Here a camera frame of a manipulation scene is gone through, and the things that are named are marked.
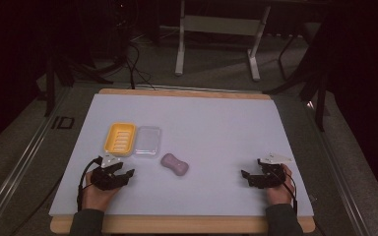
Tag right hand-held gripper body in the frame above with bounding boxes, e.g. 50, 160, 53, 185
249, 152, 293, 190

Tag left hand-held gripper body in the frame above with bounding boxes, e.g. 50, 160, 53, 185
90, 154, 126, 192

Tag person's left hand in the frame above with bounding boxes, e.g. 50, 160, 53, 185
81, 169, 123, 213

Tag person's right hand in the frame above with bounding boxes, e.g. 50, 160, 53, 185
264, 163, 297, 207

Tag yellow soap dish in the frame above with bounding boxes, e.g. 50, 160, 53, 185
103, 122, 137, 157

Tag clear plastic lid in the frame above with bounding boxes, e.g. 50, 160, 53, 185
133, 125, 162, 157

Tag purple soap bar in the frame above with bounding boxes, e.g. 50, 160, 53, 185
159, 152, 190, 177

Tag white table mat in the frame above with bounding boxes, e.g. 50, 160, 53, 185
48, 92, 316, 217

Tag black stand legs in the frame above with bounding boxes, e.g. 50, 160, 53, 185
263, 58, 331, 133

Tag thin black chair leg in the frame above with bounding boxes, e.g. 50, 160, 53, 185
277, 33, 297, 82

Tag white metal stand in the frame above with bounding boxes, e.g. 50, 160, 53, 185
174, 0, 273, 83

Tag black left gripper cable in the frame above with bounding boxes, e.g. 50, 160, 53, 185
76, 156, 103, 212

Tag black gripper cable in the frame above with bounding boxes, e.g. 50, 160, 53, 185
275, 170, 299, 215
76, 156, 103, 212

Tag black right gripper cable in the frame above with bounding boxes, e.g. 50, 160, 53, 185
275, 170, 299, 215

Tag metal floor rail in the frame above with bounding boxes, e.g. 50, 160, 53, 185
0, 86, 73, 236
303, 99, 373, 236

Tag black floor cables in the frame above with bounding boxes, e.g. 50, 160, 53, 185
123, 40, 158, 91

